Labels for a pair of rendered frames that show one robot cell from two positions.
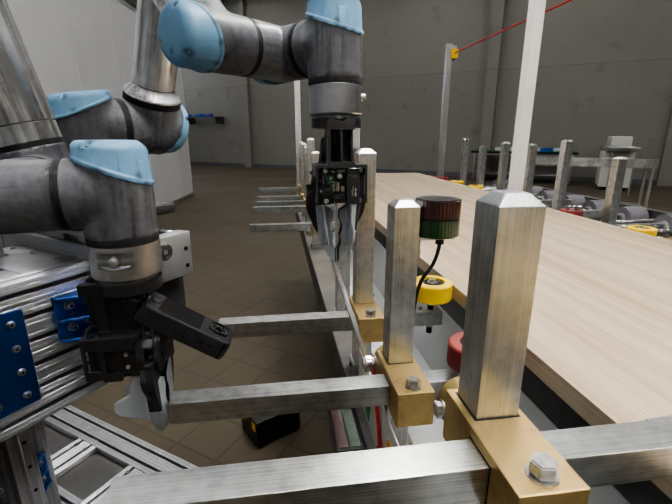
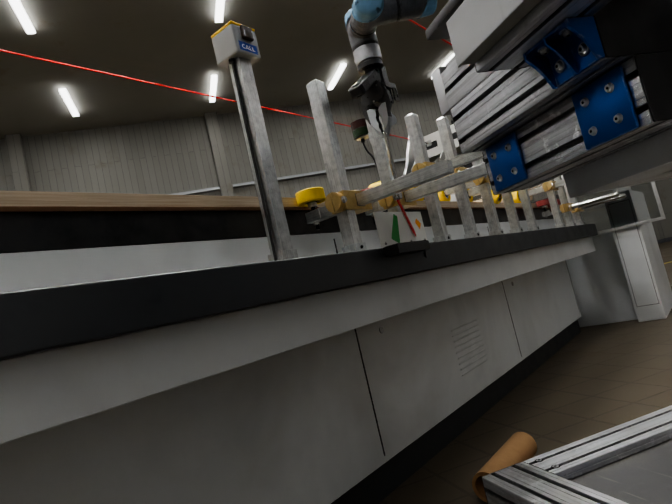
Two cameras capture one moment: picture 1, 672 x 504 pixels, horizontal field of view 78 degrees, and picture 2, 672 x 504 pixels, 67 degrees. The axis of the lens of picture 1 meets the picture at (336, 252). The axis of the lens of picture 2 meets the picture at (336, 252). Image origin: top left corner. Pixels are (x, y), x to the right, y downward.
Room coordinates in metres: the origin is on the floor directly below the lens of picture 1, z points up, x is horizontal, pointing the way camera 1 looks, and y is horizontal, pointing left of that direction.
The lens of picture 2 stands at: (1.72, 0.82, 0.60)
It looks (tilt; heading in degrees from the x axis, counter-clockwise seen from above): 5 degrees up; 225
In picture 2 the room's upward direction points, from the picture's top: 13 degrees counter-clockwise
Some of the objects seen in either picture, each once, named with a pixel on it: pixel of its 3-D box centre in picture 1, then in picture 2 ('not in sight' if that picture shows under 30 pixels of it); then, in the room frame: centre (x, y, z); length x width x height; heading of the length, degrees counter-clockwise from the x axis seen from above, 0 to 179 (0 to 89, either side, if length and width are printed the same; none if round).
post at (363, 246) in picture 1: (363, 270); (335, 169); (0.79, -0.05, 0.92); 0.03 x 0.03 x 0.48; 8
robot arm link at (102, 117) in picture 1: (86, 124); not in sight; (0.87, 0.50, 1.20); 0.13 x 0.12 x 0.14; 140
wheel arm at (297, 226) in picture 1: (301, 226); not in sight; (1.73, 0.15, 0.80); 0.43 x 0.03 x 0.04; 98
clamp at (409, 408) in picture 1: (402, 380); (396, 199); (0.52, -0.10, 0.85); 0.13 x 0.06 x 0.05; 8
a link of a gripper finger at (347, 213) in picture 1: (348, 233); (380, 124); (0.61, -0.02, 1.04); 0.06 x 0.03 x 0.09; 8
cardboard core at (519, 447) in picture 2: not in sight; (506, 464); (0.44, -0.01, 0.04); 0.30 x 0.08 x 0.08; 8
